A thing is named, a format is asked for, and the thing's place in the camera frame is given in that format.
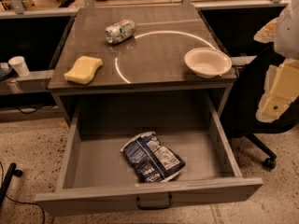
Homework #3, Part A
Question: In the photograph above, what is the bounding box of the grey open drawer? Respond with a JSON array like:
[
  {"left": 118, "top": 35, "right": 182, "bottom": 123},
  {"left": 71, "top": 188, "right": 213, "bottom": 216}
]
[{"left": 36, "top": 91, "right": 263, "bottom": 216}]

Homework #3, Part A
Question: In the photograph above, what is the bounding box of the black stand foot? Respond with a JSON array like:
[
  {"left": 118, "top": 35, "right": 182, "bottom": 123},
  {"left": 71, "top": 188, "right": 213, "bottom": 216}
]
[{"left": 0, "top": 162, "right": 23, "bottom": 207}]

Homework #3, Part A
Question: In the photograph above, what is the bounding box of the blue chip bag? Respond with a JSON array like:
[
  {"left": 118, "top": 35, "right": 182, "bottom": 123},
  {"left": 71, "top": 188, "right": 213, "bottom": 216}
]
[{"left": 121, "top": 132, "right": 185, "bottom": 183}]

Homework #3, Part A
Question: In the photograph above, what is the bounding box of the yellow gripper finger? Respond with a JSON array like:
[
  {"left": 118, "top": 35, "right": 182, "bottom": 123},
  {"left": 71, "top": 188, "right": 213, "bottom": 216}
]
[{"left": 261, "top": 59, "right": 299, "bottom": 119}]

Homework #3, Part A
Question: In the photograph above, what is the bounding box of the black floor cable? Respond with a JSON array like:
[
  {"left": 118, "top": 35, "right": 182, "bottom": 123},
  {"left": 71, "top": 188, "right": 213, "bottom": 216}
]
[{"left": 0, "top": 161, "right": 47, "bottom": 224}]

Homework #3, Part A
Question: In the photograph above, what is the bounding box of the white bowl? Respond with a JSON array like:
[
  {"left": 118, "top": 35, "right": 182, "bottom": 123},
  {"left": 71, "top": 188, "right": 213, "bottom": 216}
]
[{"left": 184, "top": 48, "right": 232, "bottom": 78}]

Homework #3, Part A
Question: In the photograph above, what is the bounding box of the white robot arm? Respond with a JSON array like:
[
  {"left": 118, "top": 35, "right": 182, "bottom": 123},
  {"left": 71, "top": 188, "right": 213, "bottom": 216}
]
[{"left": 256, "top": 0, "right": 299, "bottom": 122}]

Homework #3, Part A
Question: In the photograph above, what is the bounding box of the yellow sponge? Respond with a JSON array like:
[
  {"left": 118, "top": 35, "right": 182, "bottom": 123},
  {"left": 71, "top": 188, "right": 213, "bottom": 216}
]
[{"left": 64, "top": 56, "right": 103, "bottom": 85}]

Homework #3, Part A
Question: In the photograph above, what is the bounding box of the white paper cup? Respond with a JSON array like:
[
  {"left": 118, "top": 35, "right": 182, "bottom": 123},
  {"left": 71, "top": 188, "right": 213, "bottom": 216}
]
[{"left": 8, "top": 56, "right": 30, "bottom": 77}]

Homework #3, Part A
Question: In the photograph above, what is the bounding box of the black office chair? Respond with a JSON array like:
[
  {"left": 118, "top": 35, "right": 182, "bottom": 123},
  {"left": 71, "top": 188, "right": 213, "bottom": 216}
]
[{"left": 221, "top": 46, "right": 299, "bottom": 169}]

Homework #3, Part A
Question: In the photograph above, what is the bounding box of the black drawer handle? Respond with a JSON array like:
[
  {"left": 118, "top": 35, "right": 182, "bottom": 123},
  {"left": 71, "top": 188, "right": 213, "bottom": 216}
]
[{"left": 135, "top": 194, "right": 173, "bottom": 211}]

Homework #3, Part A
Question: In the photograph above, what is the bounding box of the crushed green soda can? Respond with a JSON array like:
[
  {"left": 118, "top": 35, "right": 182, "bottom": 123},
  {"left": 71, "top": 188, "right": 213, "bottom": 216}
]
[{"left": 105, "top": 20, "right": 135, "bottom": 44}]

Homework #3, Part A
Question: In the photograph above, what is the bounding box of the grey cabinet counter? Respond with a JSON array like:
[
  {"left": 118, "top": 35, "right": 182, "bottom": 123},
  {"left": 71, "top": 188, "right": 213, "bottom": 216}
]
[{"left": 49, "top": 5, "right": 236, "bottom": 121}]

